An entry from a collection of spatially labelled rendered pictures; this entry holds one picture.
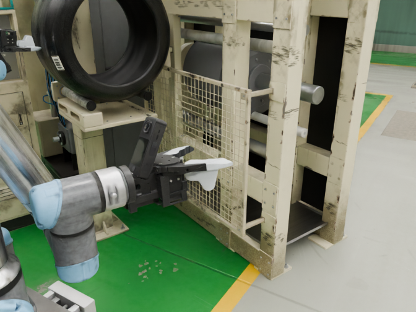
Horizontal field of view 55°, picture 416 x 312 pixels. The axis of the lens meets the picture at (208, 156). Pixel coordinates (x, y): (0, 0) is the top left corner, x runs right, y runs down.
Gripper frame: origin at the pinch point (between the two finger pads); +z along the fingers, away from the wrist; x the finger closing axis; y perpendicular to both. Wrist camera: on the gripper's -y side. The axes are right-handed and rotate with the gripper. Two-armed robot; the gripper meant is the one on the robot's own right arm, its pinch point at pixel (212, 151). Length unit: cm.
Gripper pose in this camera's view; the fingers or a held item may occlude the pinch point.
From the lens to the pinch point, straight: 82.3
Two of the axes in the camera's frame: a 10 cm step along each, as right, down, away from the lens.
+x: 5.3, 2.0, -8.2
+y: 0.8, 9.6, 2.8
